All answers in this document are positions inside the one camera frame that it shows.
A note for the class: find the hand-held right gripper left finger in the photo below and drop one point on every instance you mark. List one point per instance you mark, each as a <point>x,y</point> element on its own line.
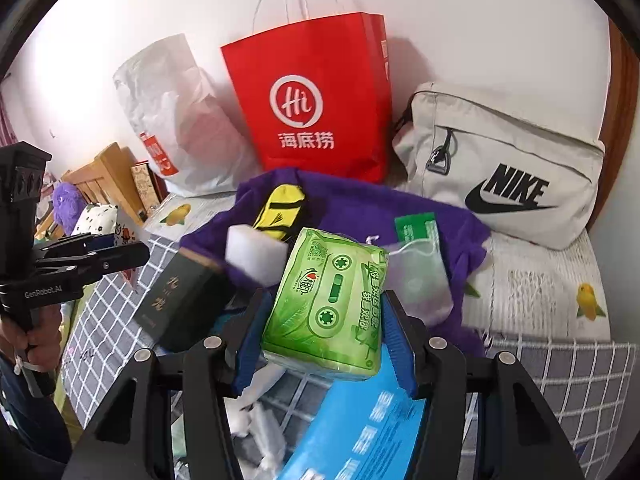
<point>250,355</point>

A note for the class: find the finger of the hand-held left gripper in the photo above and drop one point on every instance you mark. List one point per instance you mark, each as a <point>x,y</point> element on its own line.
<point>85,245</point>
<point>110,257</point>

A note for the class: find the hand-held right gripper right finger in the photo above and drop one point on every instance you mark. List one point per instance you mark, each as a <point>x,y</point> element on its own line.
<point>400,350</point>

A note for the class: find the green and clear plastic packet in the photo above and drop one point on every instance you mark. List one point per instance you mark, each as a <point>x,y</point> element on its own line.
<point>415,270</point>

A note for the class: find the green tissue pack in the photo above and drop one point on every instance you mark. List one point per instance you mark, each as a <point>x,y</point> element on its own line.
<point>325,305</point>

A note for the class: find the white sponge block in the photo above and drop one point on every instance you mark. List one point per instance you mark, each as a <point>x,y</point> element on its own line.
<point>250,255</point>

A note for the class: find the yellow mini bag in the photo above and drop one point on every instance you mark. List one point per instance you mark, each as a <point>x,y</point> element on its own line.
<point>280,210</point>

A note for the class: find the person's left forearm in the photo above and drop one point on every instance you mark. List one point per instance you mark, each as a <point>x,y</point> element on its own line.
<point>30,420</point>

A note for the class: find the person's left hand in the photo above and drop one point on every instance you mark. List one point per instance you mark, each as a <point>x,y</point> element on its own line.
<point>50,335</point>

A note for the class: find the polka dot pillow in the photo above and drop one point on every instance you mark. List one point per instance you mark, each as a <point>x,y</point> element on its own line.
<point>95,217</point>

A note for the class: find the purple plush toy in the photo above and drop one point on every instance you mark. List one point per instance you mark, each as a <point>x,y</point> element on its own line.
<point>67,205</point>

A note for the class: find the dark tea tin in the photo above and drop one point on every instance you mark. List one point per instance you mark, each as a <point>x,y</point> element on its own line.
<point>175,300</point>

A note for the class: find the wooden headboard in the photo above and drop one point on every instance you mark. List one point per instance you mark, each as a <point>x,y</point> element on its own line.
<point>107,170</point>

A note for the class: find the decorated book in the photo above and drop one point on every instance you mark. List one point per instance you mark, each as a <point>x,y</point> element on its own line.
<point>145,185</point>

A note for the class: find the blue tissue pack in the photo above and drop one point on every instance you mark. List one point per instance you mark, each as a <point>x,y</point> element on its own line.
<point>350,435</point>

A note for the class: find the purple towel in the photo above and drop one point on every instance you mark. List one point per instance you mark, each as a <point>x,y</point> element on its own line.
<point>350,205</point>

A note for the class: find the fruit print cloth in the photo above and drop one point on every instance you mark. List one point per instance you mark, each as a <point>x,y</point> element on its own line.
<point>540,285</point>

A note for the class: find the white plastic shopping bag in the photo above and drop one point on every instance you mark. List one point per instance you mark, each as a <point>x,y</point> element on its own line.
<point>170,110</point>

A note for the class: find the grey checkered tablecloth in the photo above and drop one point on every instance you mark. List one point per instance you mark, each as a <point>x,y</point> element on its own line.
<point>575,385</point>

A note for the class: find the grey waist bag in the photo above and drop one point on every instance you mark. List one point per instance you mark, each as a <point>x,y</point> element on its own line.
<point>500,145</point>

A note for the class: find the red paper bag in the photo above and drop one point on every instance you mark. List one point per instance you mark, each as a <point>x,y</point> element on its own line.
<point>310,85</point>

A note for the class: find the brown wooden door frame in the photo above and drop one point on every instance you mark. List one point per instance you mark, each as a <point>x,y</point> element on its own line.
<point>622,110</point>

